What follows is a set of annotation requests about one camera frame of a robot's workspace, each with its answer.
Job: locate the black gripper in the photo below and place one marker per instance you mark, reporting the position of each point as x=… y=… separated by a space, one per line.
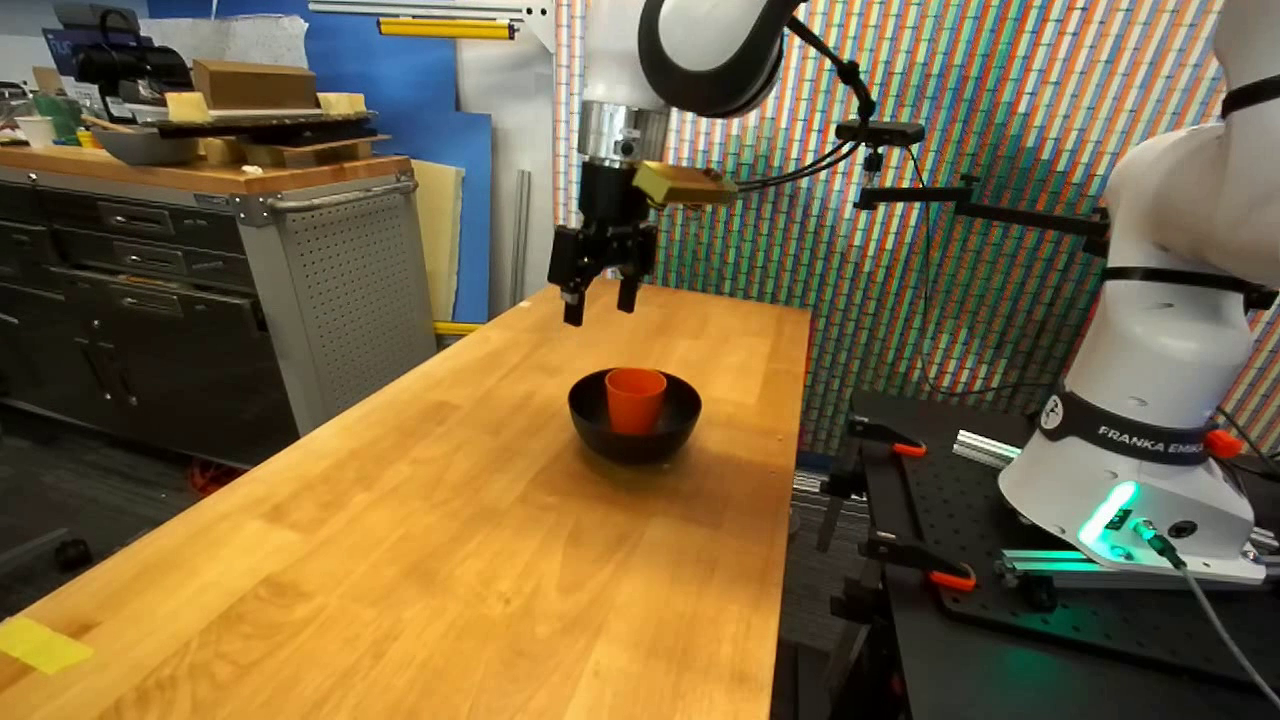
x=609 y=215

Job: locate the orange plastic cup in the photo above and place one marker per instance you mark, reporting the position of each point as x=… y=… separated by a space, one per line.
x=633 y=403

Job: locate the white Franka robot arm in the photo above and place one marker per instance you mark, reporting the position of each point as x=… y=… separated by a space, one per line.
x=1174 y=346

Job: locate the black bowl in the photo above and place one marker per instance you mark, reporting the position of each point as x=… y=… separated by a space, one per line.
x=655 y=444

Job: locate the beige leaning board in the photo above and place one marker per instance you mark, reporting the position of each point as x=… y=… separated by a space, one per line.
x=438 y=240

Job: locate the grey perforated tool cabinet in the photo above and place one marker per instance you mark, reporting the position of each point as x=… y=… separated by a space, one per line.
x=332 y=292

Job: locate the yellow bar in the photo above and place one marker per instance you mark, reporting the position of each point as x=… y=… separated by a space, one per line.
x=445 y=31

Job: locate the black orange clamp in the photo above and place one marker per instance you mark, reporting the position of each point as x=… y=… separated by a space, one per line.
x=886 y=443
x=922 y=563

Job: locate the yellow foam block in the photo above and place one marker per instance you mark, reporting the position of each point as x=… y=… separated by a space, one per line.
x=341 y=107

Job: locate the brown wooden box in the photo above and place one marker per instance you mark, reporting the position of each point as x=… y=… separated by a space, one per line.
x=252 y=84

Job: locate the striped backdrop panel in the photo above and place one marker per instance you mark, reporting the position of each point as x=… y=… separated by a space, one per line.
x=987 y=83

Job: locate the black breadboard robot table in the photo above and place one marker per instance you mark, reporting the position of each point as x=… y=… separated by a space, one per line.
x=1014 y=665

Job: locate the yellow tape piece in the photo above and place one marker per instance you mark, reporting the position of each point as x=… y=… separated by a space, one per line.
x=41 y=645

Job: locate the yellow mounted wrist camera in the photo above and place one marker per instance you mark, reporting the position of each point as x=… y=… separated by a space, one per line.
x=683 y=187

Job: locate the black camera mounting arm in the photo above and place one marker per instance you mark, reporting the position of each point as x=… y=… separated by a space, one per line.
x=987 y=206

